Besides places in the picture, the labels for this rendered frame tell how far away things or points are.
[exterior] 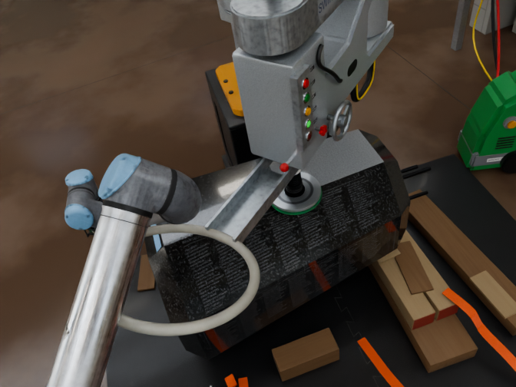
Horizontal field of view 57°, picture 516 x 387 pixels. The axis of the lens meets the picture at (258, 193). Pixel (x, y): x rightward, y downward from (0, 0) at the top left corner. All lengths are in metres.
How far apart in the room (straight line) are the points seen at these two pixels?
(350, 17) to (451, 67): 2.49
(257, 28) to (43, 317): 2.23
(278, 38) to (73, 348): 0.93
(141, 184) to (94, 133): 3.02
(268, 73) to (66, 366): 0.94
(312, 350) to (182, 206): 1.39
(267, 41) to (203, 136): 2.38
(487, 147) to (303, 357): 1.70
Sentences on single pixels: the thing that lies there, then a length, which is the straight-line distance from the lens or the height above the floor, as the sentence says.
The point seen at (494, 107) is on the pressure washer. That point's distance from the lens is 3.06.
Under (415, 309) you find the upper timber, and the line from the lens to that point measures 2.42.
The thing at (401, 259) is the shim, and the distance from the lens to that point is 2.55.
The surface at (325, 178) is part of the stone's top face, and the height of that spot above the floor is 0.83.
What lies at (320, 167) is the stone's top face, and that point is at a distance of 2.09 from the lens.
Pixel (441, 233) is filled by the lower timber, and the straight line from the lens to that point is 2.84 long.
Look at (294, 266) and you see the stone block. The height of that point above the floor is 0.63.
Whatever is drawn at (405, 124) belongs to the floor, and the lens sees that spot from 3.62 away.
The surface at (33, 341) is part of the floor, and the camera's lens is 3.03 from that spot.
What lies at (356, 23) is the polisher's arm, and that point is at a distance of 1.81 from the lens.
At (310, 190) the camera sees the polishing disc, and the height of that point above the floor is 0.88.
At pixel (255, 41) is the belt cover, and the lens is 1.38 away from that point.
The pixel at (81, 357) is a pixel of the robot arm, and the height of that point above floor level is 1.38.
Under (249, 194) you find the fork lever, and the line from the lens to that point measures 1.67.
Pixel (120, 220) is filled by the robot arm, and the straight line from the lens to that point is 1.09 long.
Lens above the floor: 2.30
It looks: 47 degrees down
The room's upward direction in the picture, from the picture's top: 11 degrees counter-clockwise
